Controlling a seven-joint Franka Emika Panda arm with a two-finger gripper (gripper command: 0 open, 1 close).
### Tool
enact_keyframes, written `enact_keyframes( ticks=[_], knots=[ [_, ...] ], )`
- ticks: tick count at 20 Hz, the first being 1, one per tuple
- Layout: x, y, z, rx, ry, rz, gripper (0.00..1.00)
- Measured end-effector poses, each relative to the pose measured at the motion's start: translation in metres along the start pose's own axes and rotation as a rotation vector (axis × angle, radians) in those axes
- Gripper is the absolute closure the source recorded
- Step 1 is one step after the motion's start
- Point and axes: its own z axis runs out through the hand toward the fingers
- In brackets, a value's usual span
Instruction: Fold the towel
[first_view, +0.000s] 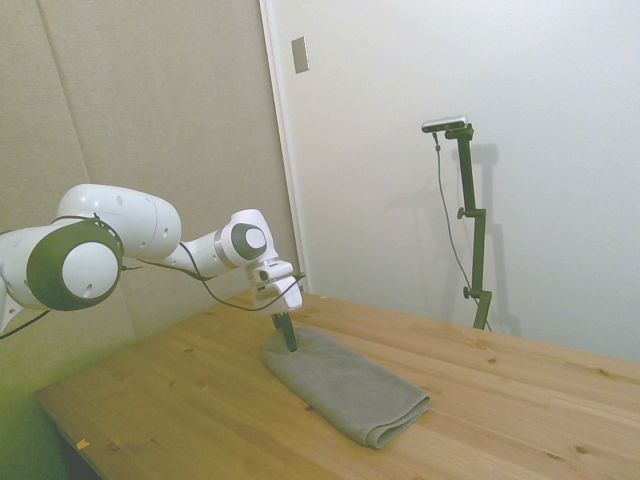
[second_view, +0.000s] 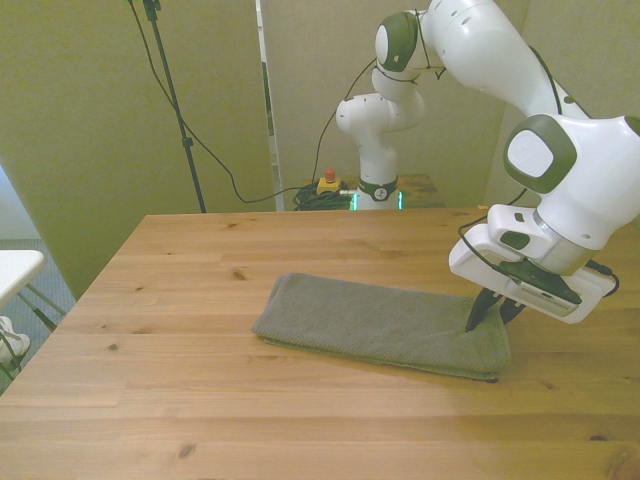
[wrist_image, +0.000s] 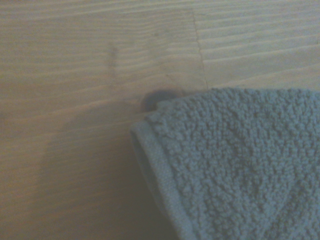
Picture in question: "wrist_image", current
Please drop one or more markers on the grey-blue terry towel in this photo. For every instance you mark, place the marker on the grey-blue terry towel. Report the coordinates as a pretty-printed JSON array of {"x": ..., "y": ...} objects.
[{"x": 237, "y": 162}]

